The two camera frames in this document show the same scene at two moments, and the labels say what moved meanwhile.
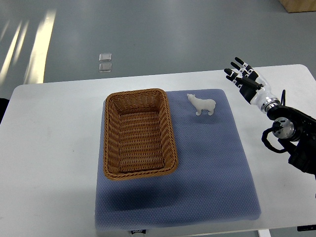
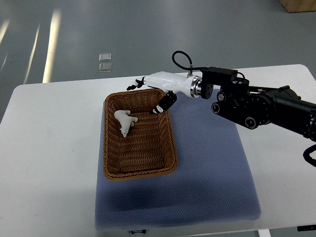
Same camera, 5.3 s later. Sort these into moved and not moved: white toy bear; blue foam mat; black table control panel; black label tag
Moved: white toy bear
Not moved: black label tag; blue foam mat; black table control panel
